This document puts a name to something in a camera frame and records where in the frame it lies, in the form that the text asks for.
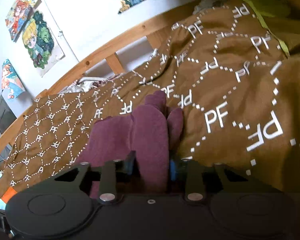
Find red anime poster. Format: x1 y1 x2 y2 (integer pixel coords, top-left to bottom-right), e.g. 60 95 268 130
5 0 31 41

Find dark wall panel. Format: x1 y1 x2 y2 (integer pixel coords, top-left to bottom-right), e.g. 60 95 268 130
0 95 17 134

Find blonde anime character poster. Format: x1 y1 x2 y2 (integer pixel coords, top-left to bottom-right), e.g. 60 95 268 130
22 10 65 77

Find small blue anime poster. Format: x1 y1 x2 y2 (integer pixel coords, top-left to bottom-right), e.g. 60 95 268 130
1 59 26 100

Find maroon long-sleeve shirt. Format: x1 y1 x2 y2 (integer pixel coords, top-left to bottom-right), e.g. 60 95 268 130
76 90 184 192

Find wooden bed frame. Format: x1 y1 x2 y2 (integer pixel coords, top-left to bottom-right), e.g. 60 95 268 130
0 0 203 172

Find brown PF patterned quilt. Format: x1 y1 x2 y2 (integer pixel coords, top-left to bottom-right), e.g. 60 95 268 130
0 0 300 203

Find patterned white bedsheet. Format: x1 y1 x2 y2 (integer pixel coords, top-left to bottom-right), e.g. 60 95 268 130
60 73 123 93

